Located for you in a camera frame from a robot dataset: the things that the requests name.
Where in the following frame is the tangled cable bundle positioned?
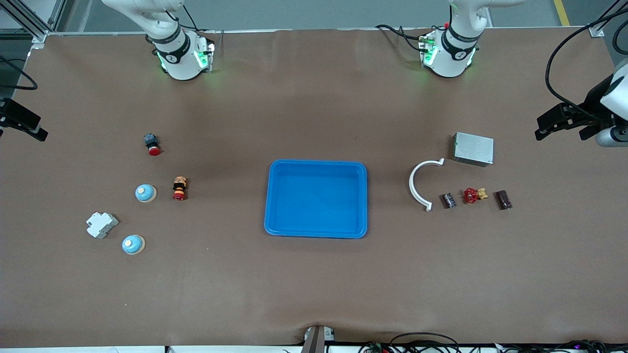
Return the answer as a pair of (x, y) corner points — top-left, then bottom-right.
(496, 339), (628, 353)

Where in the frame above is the blue plastic tray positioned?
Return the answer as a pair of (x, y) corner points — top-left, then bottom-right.
(264, 159), (368, 240)

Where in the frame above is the grey metal box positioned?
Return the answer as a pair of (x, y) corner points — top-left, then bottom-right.
(452, 132), (495, 168)

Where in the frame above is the black camera cable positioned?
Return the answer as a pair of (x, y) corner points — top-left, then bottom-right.
(546, 9), (628, 118)
(0, 55), (38, 91)

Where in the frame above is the red valve brass fitting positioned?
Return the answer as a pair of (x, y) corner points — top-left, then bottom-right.
(464, 187), (489, 205)

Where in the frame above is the white circuit breaker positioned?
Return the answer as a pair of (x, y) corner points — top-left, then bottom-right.
(86, 212), (119, 239)

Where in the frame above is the white curved plastic clamp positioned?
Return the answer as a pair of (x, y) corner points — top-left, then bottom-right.
(409, 158), (445, 212)

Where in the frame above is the grey metal mount bracket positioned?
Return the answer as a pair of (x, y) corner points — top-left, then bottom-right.
(302, 325), (337, 353)

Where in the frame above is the black cable loop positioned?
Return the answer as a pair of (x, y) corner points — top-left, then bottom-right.
(390, 332), (462, 353)

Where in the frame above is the aluminium frame post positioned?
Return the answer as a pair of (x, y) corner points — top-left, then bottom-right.
(0, 0), (69, 50)
(588, 0), (628, 38)

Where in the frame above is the black base cable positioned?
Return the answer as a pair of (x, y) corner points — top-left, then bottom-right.
(182, 5), (216, 34)
(375, 24), (425, 52)

